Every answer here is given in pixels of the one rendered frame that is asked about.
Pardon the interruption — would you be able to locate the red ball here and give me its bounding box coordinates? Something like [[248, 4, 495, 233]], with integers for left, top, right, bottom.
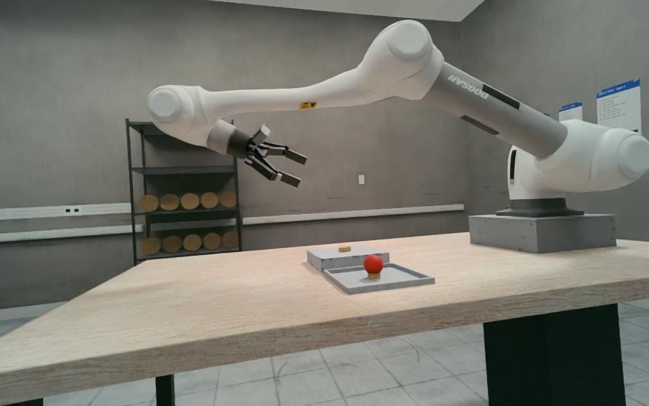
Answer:
[[364, 255, 384, 274]]

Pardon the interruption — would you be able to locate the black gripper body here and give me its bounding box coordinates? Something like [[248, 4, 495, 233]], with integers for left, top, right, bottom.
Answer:
[[227, 130, 267, 160]]

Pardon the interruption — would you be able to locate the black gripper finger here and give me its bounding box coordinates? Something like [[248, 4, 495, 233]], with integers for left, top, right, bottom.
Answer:
[[257, 140, 307, 165], [244, 147, 301, 187]]

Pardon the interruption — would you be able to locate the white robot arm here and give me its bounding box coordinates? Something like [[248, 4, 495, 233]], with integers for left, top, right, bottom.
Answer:
[[147, 20, 649, 218]]

